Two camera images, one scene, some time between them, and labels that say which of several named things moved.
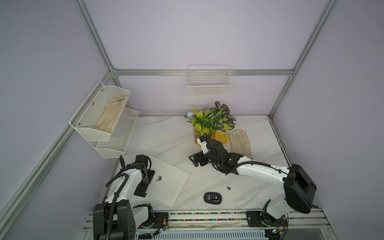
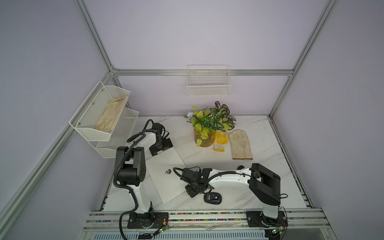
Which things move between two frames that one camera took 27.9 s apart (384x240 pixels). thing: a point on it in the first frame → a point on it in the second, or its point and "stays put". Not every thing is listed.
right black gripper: [197, 156] → [192, 193]
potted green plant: [207, 121] stays put
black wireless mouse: [213, 198] stays put
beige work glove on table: [239, 142] stays put
